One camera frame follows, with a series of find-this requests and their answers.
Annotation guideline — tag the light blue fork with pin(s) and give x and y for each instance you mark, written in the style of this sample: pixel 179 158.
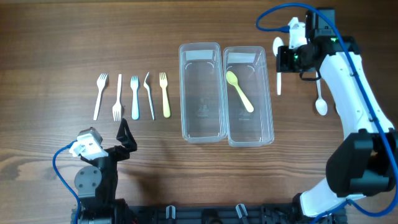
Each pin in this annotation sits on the light blue fork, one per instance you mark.
pixel 135 104

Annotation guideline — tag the white fork tines down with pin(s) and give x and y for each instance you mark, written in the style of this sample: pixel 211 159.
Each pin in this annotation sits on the white fork tines down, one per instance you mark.
pixel 117 107

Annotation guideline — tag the yellow spoon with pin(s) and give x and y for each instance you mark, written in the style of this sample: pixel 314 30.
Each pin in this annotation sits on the yellow spoon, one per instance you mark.
pixel 233 80

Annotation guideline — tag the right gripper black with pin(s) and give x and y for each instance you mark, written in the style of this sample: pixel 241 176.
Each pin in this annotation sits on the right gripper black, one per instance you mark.
pixel 283 65

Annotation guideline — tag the clear white fork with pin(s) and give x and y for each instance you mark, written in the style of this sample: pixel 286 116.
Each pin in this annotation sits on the clear white fork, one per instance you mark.
pixel 147 87

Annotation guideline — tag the clear container right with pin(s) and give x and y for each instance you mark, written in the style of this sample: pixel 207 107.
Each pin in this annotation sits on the clear container right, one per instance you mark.
pixel 246 129

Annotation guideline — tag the yellow fork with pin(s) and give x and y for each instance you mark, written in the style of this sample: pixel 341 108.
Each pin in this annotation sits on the yellow fork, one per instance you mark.
pixel 163 85

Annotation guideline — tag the clear container left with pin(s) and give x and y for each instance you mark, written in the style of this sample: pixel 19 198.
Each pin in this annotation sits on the clear container left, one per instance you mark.
pixel 202 92

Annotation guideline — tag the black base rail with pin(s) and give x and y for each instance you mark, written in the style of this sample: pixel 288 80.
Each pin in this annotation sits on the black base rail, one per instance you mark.
pixel 261 214

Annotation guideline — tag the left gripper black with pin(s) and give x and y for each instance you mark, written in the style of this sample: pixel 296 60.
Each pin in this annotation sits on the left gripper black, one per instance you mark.
pixel 126 139

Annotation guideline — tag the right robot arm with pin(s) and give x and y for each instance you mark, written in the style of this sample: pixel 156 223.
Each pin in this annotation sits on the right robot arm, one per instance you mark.
pixel 365 164

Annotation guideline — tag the white spoon slim handle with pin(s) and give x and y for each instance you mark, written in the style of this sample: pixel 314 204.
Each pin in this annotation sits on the white spoon slim handle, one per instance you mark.
pixel 320 104

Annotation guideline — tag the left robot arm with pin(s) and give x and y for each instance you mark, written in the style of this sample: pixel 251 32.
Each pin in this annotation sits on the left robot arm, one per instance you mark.
pixel 97 182

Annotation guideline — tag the white spoon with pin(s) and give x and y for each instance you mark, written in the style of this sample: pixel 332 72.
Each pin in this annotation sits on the white spoon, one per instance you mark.
pixel 278 84

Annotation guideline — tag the clear container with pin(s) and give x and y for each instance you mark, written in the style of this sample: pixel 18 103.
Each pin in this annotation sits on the clear container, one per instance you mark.
pixel 246 129
pixel 202 92

